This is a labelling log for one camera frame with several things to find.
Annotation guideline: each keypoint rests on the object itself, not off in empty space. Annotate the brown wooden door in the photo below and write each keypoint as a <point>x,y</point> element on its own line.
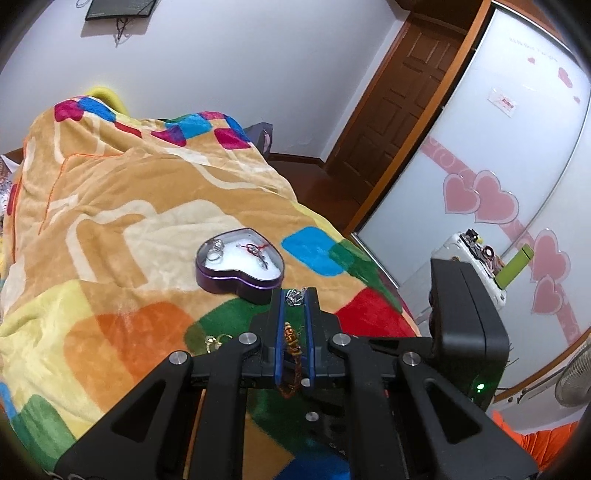
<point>397,106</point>

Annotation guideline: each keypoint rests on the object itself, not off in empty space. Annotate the green box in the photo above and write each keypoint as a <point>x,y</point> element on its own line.
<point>512,267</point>

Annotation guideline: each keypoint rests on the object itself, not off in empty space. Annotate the electric fan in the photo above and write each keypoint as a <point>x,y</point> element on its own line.
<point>575,378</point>

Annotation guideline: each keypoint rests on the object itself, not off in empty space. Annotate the purple heart-shaped tin box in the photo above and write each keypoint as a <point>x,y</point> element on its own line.
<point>221,281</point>

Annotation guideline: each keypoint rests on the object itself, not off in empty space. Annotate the white box with clutter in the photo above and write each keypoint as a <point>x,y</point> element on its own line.
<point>461,251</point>

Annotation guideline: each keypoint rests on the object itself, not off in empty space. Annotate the dark bag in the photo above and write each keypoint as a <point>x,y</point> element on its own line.
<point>261,138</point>

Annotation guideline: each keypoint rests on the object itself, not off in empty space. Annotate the orange cloth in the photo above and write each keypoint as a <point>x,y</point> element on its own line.
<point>549,438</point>

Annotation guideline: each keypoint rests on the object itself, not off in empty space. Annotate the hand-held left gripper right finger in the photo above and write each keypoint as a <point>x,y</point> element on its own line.
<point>308,339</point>

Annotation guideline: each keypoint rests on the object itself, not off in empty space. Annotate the black wall screen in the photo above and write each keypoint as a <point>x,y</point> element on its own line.
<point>121,7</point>

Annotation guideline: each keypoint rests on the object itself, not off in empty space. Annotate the white paper label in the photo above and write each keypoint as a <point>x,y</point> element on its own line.
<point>502,101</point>

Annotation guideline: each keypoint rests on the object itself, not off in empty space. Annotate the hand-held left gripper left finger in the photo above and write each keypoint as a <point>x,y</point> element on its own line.
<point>278,339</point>

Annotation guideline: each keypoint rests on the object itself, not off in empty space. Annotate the colourful plush blanket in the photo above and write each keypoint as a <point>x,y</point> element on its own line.
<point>115,240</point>

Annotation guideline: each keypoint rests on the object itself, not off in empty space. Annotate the patterned cloth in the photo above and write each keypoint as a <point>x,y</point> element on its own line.
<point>4,184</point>

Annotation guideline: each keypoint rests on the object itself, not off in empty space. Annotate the yellow pillow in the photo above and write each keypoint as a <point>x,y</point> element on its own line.
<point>108,94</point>

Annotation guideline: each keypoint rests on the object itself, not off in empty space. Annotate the white wardrobe with pink hearts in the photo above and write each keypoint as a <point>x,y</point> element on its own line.
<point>498,152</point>

